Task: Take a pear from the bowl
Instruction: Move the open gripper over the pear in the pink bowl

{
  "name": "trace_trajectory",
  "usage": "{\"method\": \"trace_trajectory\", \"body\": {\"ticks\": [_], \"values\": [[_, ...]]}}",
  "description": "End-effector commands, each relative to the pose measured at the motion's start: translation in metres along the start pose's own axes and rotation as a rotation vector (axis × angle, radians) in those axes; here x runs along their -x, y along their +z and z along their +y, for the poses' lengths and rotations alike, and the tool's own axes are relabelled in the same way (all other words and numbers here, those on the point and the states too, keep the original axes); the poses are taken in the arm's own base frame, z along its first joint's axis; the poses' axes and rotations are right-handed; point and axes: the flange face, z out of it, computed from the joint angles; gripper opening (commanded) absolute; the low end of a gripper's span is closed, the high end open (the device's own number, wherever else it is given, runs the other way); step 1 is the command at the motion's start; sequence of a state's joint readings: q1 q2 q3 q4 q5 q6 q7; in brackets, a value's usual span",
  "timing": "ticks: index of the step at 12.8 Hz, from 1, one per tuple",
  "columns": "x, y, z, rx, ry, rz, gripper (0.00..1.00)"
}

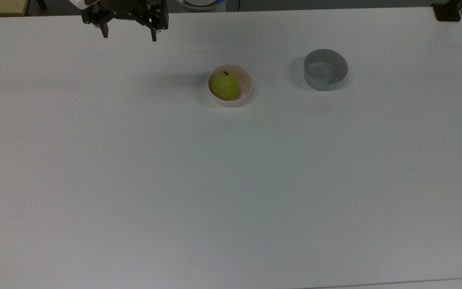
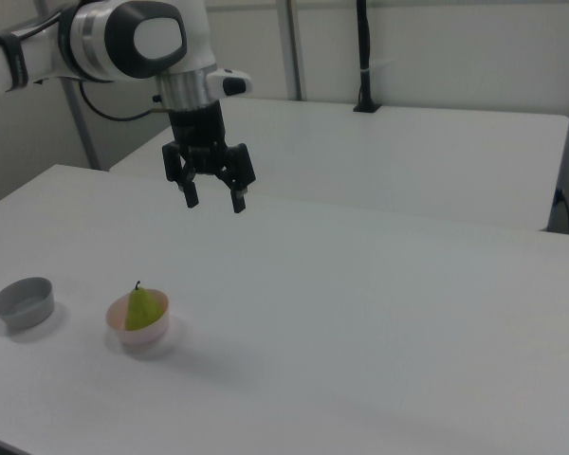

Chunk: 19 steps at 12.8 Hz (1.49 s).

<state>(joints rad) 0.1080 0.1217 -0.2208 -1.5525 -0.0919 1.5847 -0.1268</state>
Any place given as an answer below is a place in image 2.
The grey plastic bowl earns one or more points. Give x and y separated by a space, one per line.
26 315

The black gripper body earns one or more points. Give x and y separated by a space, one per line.
199 132

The white side table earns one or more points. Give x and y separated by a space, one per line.
360 156

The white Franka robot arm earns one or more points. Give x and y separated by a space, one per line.
123 28

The black camera pole with base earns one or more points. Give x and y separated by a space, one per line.
366 52

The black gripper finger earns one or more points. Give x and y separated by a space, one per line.
189 192
239 185

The green pear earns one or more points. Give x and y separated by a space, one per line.
140 310

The pink plastic bowl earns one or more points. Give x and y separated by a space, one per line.
147 334

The grey partition post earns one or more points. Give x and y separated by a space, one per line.
293 47
81 123

